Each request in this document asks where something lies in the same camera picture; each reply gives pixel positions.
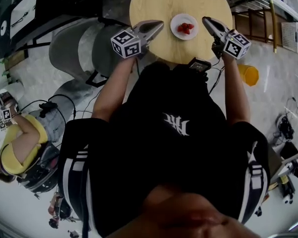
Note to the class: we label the black waist-mounted device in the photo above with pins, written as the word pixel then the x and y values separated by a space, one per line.
pixel 200 65

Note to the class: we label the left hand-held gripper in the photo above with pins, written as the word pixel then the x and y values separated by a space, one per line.
pixel 125 43

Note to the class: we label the white plate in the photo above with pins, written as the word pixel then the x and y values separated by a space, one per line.
pixel 178 17

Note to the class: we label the white perforated basket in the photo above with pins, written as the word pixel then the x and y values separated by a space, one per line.
pixel 289 36

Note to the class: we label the person's right forearm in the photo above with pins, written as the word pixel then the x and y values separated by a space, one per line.
pixel 234 90

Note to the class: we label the person's black t-shirt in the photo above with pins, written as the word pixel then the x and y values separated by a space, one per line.
pixel 151 157

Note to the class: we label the spare hand-held gripper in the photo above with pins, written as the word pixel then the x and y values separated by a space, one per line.
pixel 288 192

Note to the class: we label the white board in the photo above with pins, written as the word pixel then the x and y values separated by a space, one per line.
pixel 23 9

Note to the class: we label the low wooden table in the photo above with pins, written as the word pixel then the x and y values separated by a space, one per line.
pixel 288 152

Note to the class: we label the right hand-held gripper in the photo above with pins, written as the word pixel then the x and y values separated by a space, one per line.
pixel 237 44

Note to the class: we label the red strawberry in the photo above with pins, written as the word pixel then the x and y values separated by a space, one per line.
pixel 186 31
pixel 190 26
pixel 180 28
pixel 185 25

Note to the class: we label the gray upholstered chair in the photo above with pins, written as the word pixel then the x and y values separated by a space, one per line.
pixel 109 46
pixel 64 46

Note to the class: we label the person's face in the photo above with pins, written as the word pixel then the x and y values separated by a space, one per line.
pixel 188 214

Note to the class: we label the person's left forearm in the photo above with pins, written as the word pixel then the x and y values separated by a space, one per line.
pixel 111 88

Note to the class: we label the round wooden table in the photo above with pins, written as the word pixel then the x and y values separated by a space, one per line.
pixel 164 4

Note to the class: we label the dark wooden chair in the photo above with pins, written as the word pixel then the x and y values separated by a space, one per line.
pixel 253 23

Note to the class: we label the black desk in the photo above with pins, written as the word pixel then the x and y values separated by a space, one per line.
pixel 42 9

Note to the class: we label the yellow plastic bin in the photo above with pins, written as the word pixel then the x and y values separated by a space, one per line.
pixel 249 74

